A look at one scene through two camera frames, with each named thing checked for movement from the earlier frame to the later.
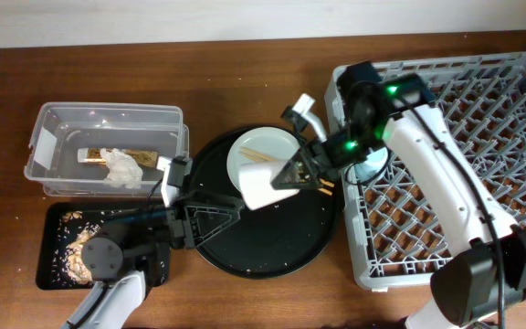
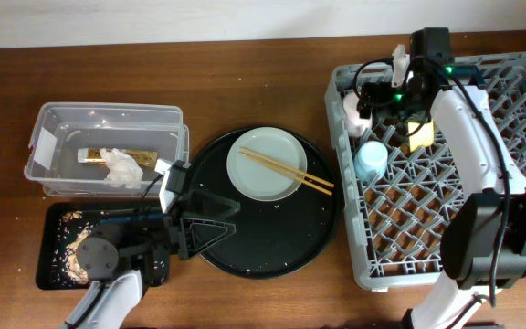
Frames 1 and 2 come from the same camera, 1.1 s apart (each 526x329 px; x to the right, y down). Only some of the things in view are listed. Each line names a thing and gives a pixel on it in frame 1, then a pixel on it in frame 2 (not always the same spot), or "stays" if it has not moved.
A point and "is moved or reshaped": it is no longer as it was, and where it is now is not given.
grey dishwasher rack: x=503 y=108 stays
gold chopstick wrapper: x=145 y=158 stays
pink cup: x=253 y=167 is moved or reshaped
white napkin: x=124 y=171 stays
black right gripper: x=321 y=164 → x=376 y=100
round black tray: x=276 y=239 stays
